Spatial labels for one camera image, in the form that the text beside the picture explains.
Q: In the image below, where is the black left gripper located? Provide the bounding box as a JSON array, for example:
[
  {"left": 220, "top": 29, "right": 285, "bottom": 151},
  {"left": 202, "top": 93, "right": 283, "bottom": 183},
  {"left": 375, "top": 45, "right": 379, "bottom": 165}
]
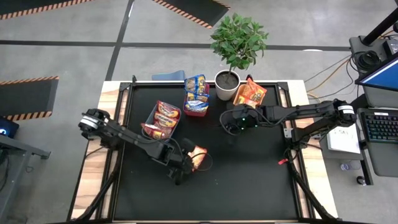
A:
[{"left": 155, "top": 139, "right": 194, "bottom": 187}]

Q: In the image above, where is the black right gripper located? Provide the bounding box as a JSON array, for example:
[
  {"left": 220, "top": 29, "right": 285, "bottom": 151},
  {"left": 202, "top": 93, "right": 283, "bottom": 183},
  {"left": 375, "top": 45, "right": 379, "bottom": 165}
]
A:
[{"left": 221, "top": 104, "right": 261, "bottom": 130}]

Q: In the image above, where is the yellow plastic bin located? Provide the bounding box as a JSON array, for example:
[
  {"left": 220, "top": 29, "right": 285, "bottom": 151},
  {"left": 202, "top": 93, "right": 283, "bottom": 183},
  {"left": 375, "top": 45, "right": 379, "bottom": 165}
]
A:
[{"left": 232, "top": 83, "right": 267, "bottom": 110}]

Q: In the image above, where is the white plant pot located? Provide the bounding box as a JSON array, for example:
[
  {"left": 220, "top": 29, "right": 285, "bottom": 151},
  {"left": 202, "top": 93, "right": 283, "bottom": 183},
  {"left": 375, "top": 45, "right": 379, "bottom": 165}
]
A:
[{"left": 214, "top": 69, "right": 241, "bottom": 101}]

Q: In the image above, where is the pink plastic bin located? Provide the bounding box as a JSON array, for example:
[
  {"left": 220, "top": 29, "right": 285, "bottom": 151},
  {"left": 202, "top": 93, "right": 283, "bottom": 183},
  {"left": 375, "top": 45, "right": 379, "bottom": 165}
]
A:
[{"left": 183, "top": 93, "right": 210, "bottom": 118}]

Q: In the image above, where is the black table mat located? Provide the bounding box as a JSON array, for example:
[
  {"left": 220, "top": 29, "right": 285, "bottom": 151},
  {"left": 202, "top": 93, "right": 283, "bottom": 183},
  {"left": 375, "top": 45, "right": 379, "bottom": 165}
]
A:
[{"left": 112, "top": 83, "right": 300, "bottom": 222}]

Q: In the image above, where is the blue-grey plastic bin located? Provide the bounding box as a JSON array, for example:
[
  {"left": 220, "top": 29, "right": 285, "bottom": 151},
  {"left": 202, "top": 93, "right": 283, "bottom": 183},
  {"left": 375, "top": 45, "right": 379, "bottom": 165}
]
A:
[{"left": 141, "top": 101, "right": 183, "bottom": 142}]

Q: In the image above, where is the small green leafy tree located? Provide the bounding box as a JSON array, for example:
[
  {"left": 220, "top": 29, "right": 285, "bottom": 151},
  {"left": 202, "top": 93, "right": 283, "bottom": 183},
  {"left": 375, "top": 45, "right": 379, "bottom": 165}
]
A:
[{"left": 210, "top": 12, "right": 269, "bottom": 72}]

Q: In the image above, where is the black hazard-striped floor mat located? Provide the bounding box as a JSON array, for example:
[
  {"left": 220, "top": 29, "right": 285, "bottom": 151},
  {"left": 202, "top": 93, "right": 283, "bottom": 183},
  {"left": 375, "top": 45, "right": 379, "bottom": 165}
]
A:
[
  {"left": 0, "top": 0, "right": 94, "bottom": 21},
  {"left": 0, "top": 75, "right": 60, "bottom": 122},
  {"left": 151, "top": 0, "right": 231, "bottom": 30}
]

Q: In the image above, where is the white labelled box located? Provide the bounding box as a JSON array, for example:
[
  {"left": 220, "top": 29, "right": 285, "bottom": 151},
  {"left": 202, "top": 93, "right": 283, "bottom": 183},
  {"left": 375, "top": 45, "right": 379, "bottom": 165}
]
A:
[{"left": 326, "top": 123, "right": 362, "bottom": 156}]

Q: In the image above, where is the black diagonal support bar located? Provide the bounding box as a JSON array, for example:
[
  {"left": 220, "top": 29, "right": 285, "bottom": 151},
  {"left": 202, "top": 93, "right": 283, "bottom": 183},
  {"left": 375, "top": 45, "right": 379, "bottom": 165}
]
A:
[{"left": 353, "top": 93, "right": 371, "bottom": 110}]

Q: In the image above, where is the grey equipment box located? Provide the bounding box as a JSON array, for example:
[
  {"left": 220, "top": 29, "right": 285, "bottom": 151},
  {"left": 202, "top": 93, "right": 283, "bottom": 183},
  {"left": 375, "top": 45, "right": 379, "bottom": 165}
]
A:
[{"left": 348, "top": 34, "right": 389, "bottom": 68}]

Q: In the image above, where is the black keyboard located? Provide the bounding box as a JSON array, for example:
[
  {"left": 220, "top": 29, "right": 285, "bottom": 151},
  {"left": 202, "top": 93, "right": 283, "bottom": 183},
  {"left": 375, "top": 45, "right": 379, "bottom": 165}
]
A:
[{"left": 359, "top": 109, "right": 398, "bottom": 144}]

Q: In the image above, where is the computer monitor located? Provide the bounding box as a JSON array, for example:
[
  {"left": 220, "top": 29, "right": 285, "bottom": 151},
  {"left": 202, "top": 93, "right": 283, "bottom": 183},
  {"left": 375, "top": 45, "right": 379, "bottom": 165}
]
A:
[{"left": 354, "top": 55, "right": 398, "bottom": 93}]

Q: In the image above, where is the grey computer desk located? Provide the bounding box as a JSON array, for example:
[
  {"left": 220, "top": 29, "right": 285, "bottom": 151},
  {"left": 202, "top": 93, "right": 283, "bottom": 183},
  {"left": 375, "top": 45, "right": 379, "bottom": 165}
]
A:
[{"left": 356, "top": 107, "right": 398, "bottom": 179}]

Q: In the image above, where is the grey side desk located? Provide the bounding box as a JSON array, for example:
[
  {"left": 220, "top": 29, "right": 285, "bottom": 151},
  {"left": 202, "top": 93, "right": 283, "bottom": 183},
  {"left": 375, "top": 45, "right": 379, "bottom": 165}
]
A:
[{"left": 0, "top": 134, "right": 51, "bottom": 224}]

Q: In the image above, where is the black pole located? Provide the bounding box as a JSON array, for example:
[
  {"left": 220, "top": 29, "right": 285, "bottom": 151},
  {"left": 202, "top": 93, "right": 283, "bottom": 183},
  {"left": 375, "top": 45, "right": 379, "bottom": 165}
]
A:
[{"left": 361, "top": 6, "right": 398, "bottom": 47}]

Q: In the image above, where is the black device with blue light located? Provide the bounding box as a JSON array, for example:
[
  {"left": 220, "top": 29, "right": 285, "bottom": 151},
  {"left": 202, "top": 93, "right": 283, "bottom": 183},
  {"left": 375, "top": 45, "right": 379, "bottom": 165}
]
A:
[{"left": 0, "top": 116, "right": 20, "bottom": 139}]

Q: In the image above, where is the yellow floor cable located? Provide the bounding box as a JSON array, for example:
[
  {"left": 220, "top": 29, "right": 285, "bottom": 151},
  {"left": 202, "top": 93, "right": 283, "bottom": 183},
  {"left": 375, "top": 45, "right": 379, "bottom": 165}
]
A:
[{"left": 306, "top": 58, "right": 352, "bottom": 94}]

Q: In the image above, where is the coiled black cable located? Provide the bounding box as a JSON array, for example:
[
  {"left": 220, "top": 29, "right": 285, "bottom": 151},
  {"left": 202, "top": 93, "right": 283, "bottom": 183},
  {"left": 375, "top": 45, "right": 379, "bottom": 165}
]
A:
[{"left": 354, "top": 49, "right": 384, "bottom": 74}]

